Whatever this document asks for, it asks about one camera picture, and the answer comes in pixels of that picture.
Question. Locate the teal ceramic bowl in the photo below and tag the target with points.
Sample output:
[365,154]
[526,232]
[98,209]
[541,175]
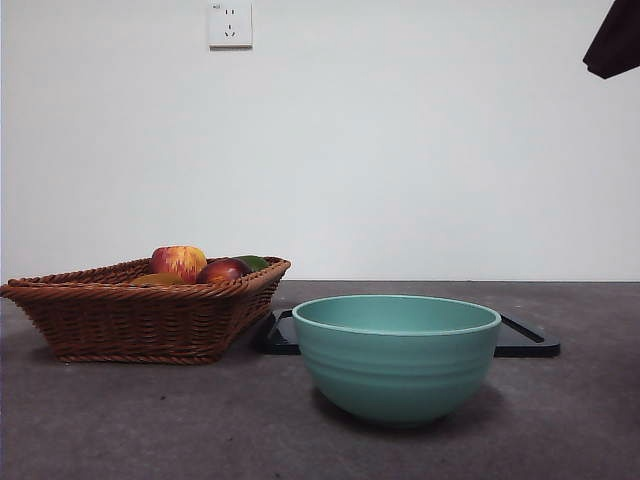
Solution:
[400,375]

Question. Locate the green fruit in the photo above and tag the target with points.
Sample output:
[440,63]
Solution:
[256,262]

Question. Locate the black rectangular tray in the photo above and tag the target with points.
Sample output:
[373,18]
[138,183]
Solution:
[525,345]

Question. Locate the red yellow apple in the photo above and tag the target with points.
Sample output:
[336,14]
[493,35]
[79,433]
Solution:
[177,261]

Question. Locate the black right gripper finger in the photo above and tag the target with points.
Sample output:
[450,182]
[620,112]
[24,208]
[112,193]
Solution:
[617,45]

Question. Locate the white wall socket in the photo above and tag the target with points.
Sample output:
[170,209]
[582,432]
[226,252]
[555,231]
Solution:
[230,25]

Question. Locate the yellow brown fruit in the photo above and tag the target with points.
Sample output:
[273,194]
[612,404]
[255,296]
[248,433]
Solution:
[157,279]

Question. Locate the brown wicker basket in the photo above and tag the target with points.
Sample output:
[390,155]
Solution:
[125,325]

